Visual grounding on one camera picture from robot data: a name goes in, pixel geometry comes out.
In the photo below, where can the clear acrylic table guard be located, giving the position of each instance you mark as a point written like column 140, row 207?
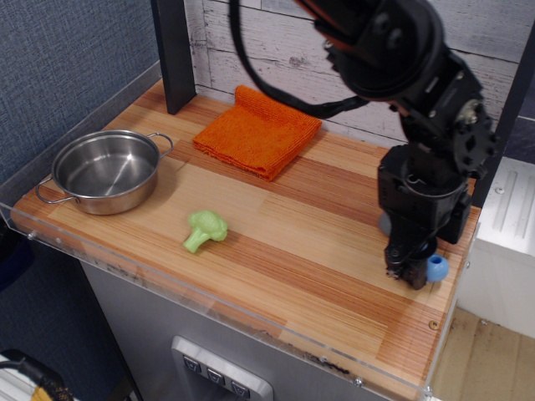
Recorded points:
column 302, row 267

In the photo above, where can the yellow object bottom left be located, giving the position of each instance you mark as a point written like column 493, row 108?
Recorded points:
column 40, row 394

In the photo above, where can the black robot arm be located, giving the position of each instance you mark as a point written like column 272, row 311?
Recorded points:
column 395, row 52

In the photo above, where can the grey metal cabinet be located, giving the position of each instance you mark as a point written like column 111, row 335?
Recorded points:
column 145, row 323

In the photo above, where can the stainless steel pot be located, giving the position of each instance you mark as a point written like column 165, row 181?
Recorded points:
column 106, row 172

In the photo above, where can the black right vertical post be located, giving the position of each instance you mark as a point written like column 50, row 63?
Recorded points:
column 502, row 34

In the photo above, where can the orange folded cloth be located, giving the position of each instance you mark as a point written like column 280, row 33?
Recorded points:
column 258, row 134

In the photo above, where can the black left vertical post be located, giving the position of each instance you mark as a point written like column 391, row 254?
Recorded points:
column 174, row 50

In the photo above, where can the black vertical post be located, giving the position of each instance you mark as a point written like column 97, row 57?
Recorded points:
column 502, row 34
column 174, row 50

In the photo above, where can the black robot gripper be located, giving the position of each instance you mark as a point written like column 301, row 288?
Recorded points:
column 424, row 199

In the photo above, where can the white ribbed box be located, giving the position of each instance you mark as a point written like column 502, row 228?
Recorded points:
column 498, row 283

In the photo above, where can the green toy broccoli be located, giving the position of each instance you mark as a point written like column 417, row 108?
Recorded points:
column 205, row 226

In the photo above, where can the silver dispenser button panel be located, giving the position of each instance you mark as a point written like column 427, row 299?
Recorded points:
column 219, row 372

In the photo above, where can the grey and blue toy spoon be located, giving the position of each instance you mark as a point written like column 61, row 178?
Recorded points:
column 437, row 266

